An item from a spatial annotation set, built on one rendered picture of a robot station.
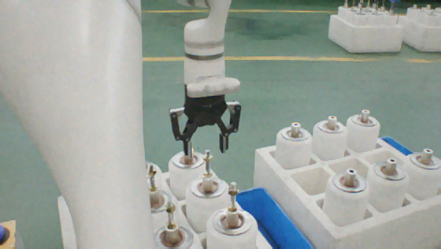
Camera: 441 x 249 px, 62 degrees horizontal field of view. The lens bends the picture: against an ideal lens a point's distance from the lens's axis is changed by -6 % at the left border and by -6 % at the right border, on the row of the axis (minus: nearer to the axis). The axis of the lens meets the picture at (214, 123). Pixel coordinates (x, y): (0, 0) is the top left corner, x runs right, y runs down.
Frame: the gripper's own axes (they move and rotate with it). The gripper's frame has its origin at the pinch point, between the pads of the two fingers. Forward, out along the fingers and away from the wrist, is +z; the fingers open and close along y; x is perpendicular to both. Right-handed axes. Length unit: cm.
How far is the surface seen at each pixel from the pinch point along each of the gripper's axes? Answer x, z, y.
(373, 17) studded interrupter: -155, 10, -158
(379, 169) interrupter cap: 4.8, 9.7, -40.2
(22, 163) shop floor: -64, 34, 53
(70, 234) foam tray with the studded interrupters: -0.9, 16.8, 29.6
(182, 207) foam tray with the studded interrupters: -4.5, 17.5, 4.7
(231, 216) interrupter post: 12.5, 7.6, -1.4
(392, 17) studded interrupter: -152, 10, -171
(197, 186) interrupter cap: -1.0, 9.6, 1.8
